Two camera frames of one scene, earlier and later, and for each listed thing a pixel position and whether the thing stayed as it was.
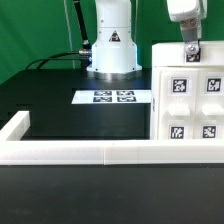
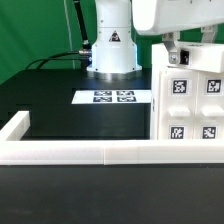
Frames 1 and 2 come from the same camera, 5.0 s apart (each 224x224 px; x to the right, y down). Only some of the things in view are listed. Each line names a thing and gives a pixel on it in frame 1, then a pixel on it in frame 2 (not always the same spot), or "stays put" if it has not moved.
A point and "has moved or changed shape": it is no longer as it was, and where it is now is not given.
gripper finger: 191,29 → 170,39
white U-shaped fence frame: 102,152 stays put
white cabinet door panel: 209,105 stays put
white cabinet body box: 187,102 stays put
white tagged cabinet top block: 173,54 has moved or changed shape
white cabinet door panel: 177,104 stays put
